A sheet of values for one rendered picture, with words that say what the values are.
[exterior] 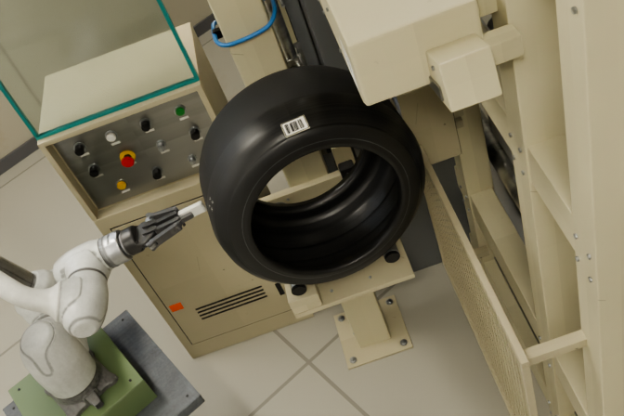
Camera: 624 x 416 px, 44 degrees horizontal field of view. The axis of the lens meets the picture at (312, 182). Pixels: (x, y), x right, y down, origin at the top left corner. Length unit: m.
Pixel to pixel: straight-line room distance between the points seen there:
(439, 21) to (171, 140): 1.37
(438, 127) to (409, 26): 0.93
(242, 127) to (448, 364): 1.49
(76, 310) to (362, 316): 1.30
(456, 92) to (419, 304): 1.89
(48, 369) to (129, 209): 0.66
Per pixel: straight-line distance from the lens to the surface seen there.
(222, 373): 3.27
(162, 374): 2.54
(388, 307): 3.19
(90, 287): 2.01
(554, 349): 1.85
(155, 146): 2.60
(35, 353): 2.32
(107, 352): 2.55
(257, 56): 2.10
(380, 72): 1.44
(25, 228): 4.49
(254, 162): 1.81
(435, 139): 2.33
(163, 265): 2.91
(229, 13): 2.03
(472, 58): 1.38
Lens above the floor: 2.56
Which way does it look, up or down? 42 degrees down
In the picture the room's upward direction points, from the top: 22 degrees counter-clockwise
